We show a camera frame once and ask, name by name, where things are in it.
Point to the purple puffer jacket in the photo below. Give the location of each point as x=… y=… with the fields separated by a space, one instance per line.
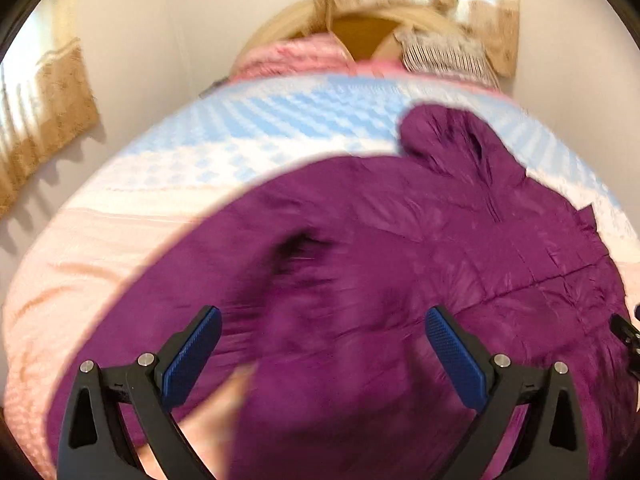
x=375 y=260

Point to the beige patterned curtain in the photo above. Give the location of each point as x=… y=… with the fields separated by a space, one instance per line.
x=475 y=20
x=45 y=110

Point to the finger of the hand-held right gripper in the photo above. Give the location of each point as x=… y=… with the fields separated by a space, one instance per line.
x=627 y=332

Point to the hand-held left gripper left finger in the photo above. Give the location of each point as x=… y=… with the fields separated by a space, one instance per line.
x=192 y=355

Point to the striped pillow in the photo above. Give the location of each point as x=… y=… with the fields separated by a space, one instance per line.
x=445 y=57

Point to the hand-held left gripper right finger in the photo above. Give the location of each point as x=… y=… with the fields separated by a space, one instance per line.
x=457 y=355

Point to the cream wooden headboard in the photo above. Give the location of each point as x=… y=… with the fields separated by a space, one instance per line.
x=360 y=35

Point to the pink bed sheet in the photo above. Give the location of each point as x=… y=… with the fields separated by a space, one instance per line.
x=390 y=67

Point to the pink folded quilt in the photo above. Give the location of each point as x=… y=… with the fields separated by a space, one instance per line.
x=290 y=57

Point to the dotted blue and peach bedspread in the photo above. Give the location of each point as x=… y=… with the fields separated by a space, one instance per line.
x=250 y=125

